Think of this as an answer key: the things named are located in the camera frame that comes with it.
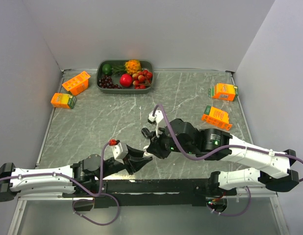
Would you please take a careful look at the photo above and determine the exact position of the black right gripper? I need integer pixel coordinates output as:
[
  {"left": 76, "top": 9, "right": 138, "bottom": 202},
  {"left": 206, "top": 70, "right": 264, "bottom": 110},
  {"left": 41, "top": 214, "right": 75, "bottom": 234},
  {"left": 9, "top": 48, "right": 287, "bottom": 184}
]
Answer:
[{"left": 147, "top": 124, "right": 195, "bottom": 158}]

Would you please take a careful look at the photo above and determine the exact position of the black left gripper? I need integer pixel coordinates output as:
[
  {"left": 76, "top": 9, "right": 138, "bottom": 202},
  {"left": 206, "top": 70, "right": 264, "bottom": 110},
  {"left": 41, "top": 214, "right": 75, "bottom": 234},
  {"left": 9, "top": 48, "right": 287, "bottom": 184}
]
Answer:
[{"left": 96, "top": 143, "right": 152, "bottom": 180}]

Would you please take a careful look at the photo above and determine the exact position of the white earbud charging case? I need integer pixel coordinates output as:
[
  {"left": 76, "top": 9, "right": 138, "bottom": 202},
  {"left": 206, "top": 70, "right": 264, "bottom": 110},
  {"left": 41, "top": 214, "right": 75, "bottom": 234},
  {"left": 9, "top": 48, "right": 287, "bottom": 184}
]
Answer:
[{"left": 144, "top": 151, "right": 153, "bottom": 157}]

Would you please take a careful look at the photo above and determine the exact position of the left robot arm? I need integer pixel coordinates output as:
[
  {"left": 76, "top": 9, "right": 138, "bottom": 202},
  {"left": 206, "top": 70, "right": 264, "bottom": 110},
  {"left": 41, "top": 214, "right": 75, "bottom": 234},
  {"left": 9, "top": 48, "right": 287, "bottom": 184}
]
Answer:
[{"left": 0, "top": 140, "right": 153, "bottom": 202}]

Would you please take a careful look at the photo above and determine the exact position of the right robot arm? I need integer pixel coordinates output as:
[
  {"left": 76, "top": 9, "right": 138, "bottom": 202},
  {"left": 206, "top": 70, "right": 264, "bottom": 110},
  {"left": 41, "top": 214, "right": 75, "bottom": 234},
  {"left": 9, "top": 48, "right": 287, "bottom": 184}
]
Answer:
[{"left": 141, "top": 118, "right": 300, "bottom": 195}]

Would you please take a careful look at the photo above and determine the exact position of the black earbud charging case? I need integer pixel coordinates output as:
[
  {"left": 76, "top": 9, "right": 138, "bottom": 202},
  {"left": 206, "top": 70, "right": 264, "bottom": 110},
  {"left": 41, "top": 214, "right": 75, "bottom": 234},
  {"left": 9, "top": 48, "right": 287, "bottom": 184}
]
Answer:
[{"left": 141, "top": 127, "right": 152, "bottom": 139}]

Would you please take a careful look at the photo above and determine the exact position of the red lychee bunch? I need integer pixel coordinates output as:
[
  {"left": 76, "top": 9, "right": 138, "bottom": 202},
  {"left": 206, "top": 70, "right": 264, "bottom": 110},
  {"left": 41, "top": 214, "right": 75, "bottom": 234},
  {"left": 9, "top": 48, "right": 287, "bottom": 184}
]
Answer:
[{"left": 132, "top": 70, "right": 153, "bottom": 89}]

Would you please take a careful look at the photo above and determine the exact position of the red apple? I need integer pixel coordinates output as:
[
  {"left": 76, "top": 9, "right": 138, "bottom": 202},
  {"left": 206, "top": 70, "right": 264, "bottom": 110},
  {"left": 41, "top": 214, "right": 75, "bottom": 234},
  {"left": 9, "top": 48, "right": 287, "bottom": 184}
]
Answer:
[{"left": 120, "top": 74, "right": 133, "bottom": 88}]

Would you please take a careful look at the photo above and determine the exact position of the dark grape bunch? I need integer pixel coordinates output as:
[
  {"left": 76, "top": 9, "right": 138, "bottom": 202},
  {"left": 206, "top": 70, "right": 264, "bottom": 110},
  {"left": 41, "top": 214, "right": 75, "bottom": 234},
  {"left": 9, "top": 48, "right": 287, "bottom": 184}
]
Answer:
[{"left": 98, "top": 75, "right": 122, "bottom": 89}]

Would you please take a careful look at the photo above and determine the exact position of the grey-green fruit tray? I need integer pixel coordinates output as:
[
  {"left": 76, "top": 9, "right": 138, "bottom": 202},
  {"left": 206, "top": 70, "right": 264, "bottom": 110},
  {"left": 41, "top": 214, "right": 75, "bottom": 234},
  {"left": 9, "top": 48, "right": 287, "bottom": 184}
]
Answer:
[{"left": 96, "top": 59, "right": 154, "bottom": 94}]

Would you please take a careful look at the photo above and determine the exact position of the orange box back right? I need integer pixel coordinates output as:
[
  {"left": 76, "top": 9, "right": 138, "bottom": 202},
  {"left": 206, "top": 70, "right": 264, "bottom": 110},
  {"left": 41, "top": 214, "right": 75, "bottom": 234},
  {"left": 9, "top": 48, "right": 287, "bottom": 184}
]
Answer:
[{"left": 208, "top": 83, "right": 238, "bottom": 101}]

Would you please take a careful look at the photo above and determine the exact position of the green leafy sprig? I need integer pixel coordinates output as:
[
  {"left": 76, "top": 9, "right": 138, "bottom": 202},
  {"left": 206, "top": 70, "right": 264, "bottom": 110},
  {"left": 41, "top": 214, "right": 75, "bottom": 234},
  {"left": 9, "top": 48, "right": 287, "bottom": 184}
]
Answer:
[{"left": 112, "top": 65, "right": 127, "bottom": 75}]

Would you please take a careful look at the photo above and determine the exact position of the green lime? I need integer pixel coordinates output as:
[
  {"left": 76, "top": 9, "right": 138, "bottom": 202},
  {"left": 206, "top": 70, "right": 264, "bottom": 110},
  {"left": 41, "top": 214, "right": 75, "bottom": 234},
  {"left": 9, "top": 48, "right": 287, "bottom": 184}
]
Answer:
[{"left": 101, "top": 64, "right": 112, "bottom": 75}]

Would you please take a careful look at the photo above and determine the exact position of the orange box back left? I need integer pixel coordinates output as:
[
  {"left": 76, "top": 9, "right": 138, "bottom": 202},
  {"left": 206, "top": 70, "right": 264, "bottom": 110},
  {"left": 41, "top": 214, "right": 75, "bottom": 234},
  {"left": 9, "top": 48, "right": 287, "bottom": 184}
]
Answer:
[{"left": 62, "top": 71, "right": 91, "bottom": 96}]

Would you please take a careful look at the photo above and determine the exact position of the orange green box left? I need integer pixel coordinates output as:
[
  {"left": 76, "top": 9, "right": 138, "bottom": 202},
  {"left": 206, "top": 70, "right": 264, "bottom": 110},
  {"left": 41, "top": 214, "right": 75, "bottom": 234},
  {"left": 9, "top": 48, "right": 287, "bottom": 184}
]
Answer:
[{"left": 50, "top": 93, "right": 76, "bottom": 109}]

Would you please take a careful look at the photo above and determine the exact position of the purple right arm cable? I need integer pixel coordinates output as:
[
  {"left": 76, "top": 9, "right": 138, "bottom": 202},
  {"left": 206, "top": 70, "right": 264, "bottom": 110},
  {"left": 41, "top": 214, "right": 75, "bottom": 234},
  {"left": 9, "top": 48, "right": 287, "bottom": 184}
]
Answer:
[{"left": 152, "top": 104, "right": 303, "bottom": 217}]

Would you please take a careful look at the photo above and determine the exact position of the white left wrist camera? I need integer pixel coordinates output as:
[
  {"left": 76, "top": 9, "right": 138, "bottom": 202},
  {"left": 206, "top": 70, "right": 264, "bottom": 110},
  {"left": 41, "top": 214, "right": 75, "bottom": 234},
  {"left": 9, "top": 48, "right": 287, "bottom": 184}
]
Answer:
[{"left": 109, "top": 140, "right": 128, "bottom": 164}]

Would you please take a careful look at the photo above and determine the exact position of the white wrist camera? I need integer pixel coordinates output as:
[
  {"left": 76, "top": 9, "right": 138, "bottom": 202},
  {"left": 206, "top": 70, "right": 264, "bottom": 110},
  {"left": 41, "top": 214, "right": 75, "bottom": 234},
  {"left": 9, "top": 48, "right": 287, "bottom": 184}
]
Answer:
[
  {"left": 148, "top": 110, "right": 167, "bottom": 138},
  {"left": 109, "top": 140, "right": 128, "bottom": 164}
]

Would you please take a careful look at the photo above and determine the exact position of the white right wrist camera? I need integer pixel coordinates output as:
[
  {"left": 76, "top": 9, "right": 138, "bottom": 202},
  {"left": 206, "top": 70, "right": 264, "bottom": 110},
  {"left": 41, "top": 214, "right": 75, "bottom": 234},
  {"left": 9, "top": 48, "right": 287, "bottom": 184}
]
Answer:
[{"left": 148, "top": 110, "right": 167, "bottom": 138}]

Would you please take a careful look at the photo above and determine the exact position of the aluminium frame rail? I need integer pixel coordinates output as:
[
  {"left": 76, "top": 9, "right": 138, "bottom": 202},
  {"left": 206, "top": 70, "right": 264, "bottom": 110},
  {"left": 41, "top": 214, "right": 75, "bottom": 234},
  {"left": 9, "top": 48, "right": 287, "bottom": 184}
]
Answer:
[{"left": 237, "top": 191, "right": 278, "bottom": 198}]

